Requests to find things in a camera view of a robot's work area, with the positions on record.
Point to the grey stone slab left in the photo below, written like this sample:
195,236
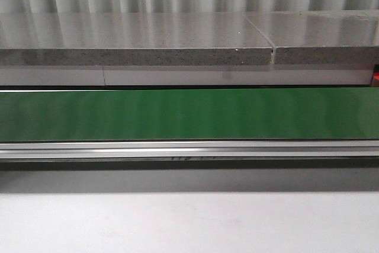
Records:
131,39

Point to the grey stone slab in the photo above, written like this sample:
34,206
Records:
320,38
131,39

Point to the green conveyor belt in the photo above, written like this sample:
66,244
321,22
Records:
180,114

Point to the grey stone slab right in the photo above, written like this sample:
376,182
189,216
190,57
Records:
320,38

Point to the aluminium conveyor side rail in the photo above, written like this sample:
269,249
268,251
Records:
190,150

